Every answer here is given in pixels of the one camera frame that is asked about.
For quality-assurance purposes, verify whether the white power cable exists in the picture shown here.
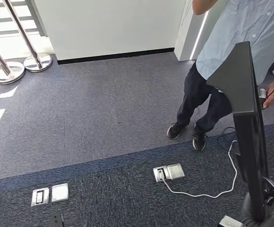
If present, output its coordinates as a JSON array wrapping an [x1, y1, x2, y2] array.
[[159, 140, 238, 199]]

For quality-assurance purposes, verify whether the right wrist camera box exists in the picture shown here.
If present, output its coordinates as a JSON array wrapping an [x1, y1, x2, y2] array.
[[218, 215, 244, 227]]

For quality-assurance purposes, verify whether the black floor cable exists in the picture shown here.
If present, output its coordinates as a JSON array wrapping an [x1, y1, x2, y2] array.
[[217, 126, 237, 152]]

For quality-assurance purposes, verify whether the closed steel floor socket cover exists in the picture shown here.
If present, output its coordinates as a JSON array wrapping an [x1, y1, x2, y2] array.
[[51, 183, 69, 203], [166, 163, 186, 181]]

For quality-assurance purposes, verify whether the black plastic bracket part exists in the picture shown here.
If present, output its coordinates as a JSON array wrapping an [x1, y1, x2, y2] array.
[[206, 41, 269, 223]]

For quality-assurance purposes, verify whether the open steel floor socket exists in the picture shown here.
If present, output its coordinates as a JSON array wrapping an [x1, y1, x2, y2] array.
[[31, 187, 50, 208], [152, 165, 170, 183]]

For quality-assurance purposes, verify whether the person's hand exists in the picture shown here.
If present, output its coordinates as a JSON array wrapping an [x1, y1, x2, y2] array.
[[262, 81, 274, 110]]

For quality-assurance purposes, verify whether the silver handheld device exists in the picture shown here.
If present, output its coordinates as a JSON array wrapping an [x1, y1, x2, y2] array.
[[258, 88, 268, 110]]

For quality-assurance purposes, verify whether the chrome stanchion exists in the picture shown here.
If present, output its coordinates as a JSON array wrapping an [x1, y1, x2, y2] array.
[[0, 34, 26, 85], [2, 0, 53, 73]]

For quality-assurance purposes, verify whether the person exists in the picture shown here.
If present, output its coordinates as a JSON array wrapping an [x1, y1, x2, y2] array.
[[167, 0, 274, 152]]

